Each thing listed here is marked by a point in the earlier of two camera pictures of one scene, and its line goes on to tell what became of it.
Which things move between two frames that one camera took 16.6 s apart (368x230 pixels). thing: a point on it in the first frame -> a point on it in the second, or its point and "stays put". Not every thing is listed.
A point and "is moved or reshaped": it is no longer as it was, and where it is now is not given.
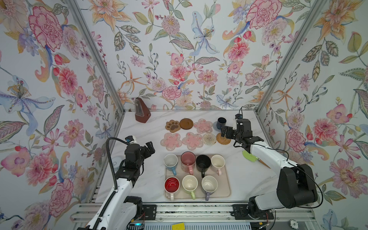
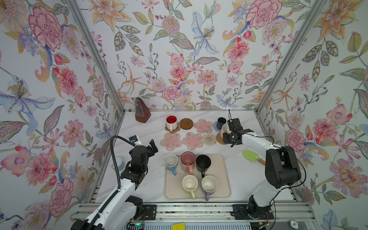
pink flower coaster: [192, 141] stays put
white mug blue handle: [170, 161] stays put
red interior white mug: [171, 185] -> [171, 122]
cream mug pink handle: [218, 161] is moved or reshaped
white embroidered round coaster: [209, 139] stays put
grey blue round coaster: [214, 125] stays put
